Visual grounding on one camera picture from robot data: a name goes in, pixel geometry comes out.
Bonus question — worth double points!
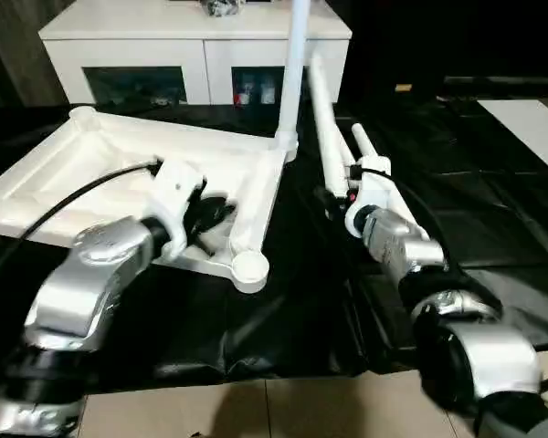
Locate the black low cabinet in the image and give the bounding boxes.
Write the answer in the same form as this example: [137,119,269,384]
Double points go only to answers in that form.
[346,0,548,100]

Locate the bag of black items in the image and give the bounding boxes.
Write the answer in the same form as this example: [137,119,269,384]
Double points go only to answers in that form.
[200,0,245,19]

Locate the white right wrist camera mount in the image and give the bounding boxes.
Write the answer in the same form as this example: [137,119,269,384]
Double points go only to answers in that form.
[343,154,393,239]

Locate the white sideboard cabinet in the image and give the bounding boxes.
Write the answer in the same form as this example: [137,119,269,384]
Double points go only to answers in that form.
[37,0,353,107]

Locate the white flat board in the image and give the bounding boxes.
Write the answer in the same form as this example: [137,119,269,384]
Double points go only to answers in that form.
[477,98,548,183]

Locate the black plastic mat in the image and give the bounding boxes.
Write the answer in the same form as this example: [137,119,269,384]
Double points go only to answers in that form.
[0,97,548,394]

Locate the black left wrist camera cable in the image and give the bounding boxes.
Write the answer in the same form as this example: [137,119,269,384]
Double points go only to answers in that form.
[20,157,166,242]

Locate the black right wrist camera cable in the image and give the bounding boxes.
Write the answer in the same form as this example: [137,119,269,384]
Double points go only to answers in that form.
[350,165,456,277]

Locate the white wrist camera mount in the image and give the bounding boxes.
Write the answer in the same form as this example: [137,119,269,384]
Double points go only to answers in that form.
[148,159,207,262]
[343,154,393,239]

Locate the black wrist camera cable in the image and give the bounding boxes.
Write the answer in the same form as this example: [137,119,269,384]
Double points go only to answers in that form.
[350,165,456,277]
[20,157,166,242]

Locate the red and white container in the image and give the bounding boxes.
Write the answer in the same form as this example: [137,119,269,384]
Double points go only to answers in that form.
[234,81,253,107]

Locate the white plastic table top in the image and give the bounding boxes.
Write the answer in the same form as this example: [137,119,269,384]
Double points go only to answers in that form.
[0,104,300,295]

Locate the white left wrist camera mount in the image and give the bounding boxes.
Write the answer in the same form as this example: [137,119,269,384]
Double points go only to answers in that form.
[148,159,207,262]

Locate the dark grey curtain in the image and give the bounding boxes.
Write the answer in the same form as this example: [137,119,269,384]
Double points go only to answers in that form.
[0,0,70,109]

